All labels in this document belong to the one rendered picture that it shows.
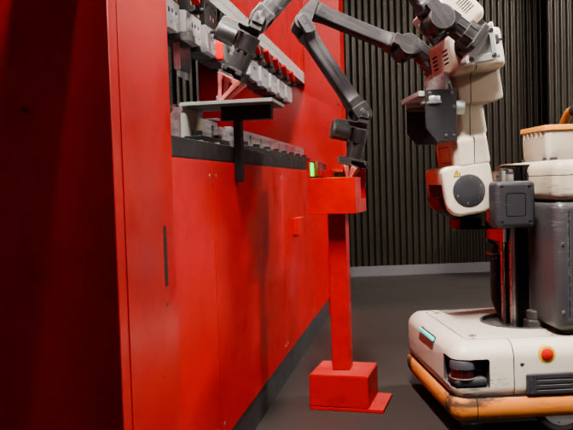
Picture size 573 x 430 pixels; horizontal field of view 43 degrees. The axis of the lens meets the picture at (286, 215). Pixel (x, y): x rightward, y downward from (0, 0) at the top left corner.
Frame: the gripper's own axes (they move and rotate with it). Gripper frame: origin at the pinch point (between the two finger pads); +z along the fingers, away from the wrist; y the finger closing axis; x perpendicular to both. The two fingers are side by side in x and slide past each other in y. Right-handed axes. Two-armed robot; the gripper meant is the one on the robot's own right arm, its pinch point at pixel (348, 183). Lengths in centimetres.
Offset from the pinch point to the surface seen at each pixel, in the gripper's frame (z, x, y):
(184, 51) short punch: -30, 55, 44
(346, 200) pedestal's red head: 4.4, 15.6, -3.8
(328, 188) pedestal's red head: 2.2, 15.7, 2.9
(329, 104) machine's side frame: -35, -161, 53
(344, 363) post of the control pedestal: 60, 8, -13
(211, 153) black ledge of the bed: -4, 79, 20
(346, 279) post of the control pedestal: 31.3, 8.5, -8.2
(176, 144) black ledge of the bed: -5, 105, 18
